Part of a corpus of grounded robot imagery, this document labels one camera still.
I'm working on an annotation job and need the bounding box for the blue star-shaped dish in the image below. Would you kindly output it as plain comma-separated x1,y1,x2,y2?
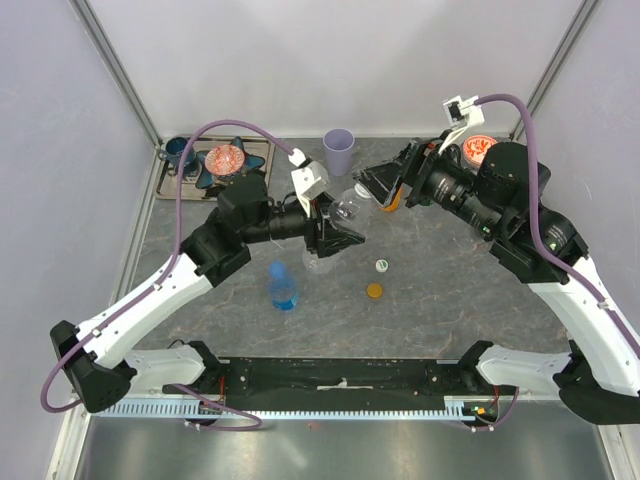
195,136,266,190

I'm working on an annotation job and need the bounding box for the orange juice bottle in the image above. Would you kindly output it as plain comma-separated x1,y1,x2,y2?
380,188,402,212

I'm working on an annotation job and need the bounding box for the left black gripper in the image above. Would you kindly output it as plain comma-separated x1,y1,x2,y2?
243,191,365,258

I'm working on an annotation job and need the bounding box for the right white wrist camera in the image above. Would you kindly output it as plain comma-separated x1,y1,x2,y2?
438,96,485,154

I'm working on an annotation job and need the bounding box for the slotted cable duct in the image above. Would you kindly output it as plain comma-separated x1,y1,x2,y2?
95,397,475,421

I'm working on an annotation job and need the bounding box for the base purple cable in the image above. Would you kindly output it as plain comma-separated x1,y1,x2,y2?
169,382,264,433
449,387,523,433

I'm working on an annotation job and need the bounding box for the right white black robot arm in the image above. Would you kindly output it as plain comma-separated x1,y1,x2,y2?
353,139,639,425

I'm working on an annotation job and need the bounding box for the clear bottle blue-white cap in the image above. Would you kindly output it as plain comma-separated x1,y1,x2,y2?
302,183,375,274

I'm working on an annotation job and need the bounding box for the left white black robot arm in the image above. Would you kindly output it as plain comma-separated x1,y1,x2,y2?
50,173,365,413

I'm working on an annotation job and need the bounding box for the lavender plastic cup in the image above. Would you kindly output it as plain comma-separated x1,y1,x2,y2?
323,128,355,177

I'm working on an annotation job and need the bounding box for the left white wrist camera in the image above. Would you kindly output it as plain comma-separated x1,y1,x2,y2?
291,160,329,218

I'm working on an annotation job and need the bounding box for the metal tray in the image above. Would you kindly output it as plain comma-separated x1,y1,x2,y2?
155,135,275,202

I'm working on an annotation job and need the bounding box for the dark blue teacup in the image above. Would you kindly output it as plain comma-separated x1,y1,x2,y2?
158,136,188,169

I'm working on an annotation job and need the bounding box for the orange bottle cap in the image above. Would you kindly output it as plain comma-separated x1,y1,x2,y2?
366,283,384,299

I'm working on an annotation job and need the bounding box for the red white floral bowl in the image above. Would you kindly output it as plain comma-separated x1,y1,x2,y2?
462,135,498,168

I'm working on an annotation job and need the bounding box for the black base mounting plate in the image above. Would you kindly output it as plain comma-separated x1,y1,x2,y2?
189,357,515,412

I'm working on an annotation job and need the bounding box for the white green bottle cap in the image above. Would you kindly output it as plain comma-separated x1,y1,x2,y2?
375,259,389,273

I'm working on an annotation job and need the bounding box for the red patterned bowl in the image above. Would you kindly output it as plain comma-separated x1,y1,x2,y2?
204,144,245,177

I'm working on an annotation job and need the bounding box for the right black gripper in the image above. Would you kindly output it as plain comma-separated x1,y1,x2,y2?
353,128,505,236

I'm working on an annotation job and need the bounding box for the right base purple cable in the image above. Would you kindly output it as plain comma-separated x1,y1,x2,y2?
449,387,523,433

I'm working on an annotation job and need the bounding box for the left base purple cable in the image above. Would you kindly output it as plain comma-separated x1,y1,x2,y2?
169,382,264,433

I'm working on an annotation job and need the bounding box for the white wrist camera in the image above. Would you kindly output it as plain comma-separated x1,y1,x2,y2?
291,160,329,218
438,96,485,154

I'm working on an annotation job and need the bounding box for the blue water bottle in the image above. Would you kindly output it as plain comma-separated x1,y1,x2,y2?
268,261,298,311

